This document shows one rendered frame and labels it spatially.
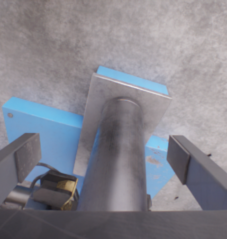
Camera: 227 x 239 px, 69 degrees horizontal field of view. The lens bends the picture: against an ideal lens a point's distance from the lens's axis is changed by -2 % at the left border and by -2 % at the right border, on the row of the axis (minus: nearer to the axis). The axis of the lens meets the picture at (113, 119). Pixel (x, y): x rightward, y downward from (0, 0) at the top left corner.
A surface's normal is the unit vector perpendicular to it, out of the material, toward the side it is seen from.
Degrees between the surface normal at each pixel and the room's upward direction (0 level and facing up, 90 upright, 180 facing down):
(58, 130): 0
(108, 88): 0
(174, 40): 0
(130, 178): 90
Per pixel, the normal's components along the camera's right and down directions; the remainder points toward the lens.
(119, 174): 0.16, -0.76
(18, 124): -0.11, 0.62
